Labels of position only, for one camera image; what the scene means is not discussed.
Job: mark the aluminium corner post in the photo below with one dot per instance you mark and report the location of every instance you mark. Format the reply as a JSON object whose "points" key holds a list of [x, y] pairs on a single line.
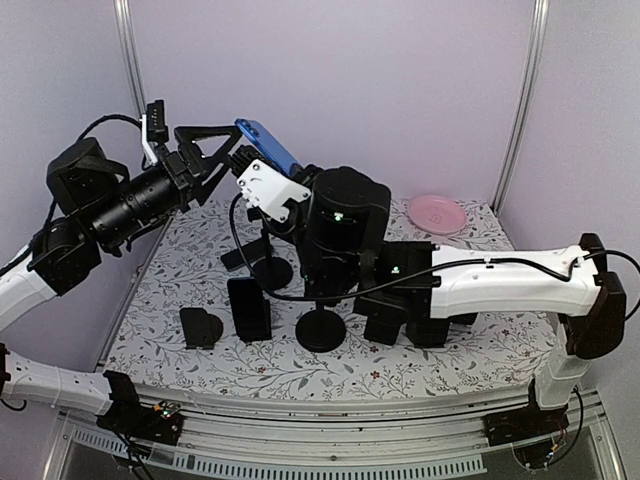
{"points": [[533, 58], [124, 26]]}

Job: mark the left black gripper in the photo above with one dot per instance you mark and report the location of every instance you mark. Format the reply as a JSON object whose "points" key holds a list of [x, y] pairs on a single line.
{"points": [[187, 175]]}

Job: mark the black round-base clamp stand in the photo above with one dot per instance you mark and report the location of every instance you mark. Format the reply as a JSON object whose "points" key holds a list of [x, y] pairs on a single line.
{"points": [[322, 329]]}

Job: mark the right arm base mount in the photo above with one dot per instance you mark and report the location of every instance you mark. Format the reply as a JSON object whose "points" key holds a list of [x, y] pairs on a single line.
{"points": [[525, 422]]}

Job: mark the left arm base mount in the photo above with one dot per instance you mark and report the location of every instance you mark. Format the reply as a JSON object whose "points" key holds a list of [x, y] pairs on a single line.
{"points": [[159, 423]]}

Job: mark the left aluminium corner post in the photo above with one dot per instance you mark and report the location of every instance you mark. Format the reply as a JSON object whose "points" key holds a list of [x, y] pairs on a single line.
{"points": [[124, 26]]}

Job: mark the front aluminium rail frame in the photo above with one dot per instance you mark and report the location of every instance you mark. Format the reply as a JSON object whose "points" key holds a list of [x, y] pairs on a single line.
{"points": [[435, 437]]}

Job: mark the blue phone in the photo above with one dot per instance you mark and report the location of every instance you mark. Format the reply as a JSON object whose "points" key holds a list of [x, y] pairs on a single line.
{"points": [[268, 146]]}

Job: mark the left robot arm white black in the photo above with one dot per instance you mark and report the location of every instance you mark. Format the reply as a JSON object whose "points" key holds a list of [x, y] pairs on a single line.
{"points": [[103, 210]]}

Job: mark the black phone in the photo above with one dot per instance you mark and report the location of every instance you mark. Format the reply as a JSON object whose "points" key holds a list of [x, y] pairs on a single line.
{"points": [[253, 251], [246, 302], [429, 334], [382, 333]]}

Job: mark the black folding stand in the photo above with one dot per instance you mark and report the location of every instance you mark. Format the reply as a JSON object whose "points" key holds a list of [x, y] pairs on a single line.
{"points": [[266, 319], [201, 329]]}

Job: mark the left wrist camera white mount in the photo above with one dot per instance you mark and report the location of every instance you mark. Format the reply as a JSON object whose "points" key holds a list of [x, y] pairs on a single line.
{"points": [[154, 132]]}

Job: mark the pink plate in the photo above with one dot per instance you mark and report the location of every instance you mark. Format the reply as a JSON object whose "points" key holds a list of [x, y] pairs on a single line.
{"points": [[436, 215]]}

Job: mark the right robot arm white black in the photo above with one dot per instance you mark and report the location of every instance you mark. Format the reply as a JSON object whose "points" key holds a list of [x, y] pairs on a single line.
{"points": [[419, 288]]}

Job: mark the right aluminium corner post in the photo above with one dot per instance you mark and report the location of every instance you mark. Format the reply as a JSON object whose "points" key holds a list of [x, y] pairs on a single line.
{"points": [[533, 58]]}

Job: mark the floral table mat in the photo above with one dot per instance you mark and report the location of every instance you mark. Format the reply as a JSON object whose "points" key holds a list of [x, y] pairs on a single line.
{"points": [[499, 350]]}

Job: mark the black folding stand far left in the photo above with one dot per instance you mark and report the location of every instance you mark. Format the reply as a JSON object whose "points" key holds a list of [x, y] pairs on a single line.
{"points": [[201, 329]]}

